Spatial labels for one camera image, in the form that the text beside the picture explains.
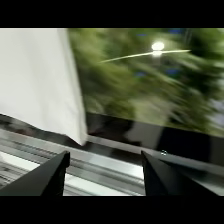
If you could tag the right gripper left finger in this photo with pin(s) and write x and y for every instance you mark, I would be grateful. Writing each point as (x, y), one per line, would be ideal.
(43, 178)

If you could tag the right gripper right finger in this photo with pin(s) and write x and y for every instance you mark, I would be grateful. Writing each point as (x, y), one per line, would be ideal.
(163, 178)

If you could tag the white garment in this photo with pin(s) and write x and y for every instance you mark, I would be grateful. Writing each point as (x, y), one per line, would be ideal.
(36, 80)

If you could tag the silver frame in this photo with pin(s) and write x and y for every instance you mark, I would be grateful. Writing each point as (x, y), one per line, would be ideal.
(100, 170)

